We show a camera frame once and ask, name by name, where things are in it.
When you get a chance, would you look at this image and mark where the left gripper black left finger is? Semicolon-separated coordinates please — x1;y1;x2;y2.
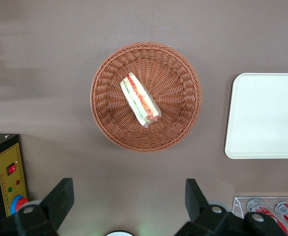
14;178;74;236

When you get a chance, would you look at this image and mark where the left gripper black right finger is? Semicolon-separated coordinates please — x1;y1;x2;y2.
175;178;288;236

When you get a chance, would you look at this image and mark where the beige plastic tray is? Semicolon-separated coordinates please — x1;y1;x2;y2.
224;72;288;160

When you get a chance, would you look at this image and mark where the brown wicker basket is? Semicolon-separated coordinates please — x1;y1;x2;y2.
90;41;202;153

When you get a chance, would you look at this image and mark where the triangle sandwich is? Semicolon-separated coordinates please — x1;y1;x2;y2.
120;72;162;128

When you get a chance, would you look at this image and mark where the black food warmer yellow panel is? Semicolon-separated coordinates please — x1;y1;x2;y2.
0;133;29;218

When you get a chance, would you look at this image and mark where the clear acrylic bottle rack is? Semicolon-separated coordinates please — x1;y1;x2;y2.
231;196;288;236

